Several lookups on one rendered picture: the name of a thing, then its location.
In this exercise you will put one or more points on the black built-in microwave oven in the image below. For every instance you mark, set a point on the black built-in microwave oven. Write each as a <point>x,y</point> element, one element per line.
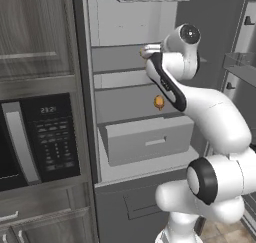
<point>50,140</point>

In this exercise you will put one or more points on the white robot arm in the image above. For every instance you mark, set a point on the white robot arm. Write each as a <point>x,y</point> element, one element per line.
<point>216,120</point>

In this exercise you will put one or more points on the grey fridge crisper drawer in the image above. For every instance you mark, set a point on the grey fridge crisper drawer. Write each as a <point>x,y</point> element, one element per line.
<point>146,140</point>

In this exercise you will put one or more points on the clear fridge door bin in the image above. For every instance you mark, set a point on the clear fridge door bin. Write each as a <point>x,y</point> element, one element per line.
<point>241,65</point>

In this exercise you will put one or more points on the grey wood drawer front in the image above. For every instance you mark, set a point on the grey wood drawer front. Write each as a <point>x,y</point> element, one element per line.
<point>50,210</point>

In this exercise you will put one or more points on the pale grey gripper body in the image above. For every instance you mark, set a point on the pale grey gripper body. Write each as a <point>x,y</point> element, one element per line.
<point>152,49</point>

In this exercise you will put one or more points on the grey wood cupboard door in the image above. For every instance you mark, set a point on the grey wood cupboard door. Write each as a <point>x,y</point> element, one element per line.
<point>56,230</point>
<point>33,30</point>

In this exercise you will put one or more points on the grey fridge door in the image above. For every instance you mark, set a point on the grey fridge door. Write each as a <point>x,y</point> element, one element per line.
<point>245,97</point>

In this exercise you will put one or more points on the grey fridge shelf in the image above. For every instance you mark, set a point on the grey fridge shelf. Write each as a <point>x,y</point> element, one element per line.
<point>126,103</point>
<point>116,58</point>

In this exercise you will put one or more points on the grey open fridge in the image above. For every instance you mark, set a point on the grey open fridge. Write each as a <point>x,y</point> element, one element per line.
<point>133,20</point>

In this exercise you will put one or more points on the grey freezer drawer front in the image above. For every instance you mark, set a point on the grey freezer drawer front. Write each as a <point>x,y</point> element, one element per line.
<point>126,207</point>

